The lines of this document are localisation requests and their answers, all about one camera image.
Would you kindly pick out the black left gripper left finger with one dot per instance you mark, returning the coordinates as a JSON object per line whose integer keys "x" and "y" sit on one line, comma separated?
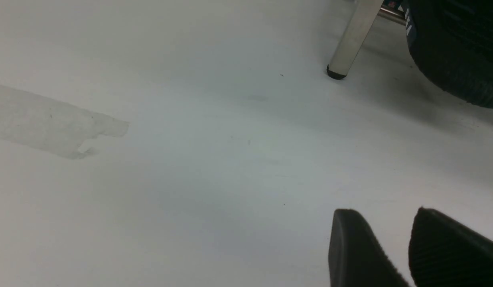
{"x": 355, "y": 257}

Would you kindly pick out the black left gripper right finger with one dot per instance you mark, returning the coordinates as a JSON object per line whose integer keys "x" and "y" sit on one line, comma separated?
{"x": 445, "y": 253}

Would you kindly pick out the black knit sneaker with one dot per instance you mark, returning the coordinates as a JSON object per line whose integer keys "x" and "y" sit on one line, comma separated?
{"x": 451, "y": 43}

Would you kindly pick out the stainless steel shoe rack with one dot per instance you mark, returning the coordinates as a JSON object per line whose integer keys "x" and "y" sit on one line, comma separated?
{"x": 358, "y": 27}

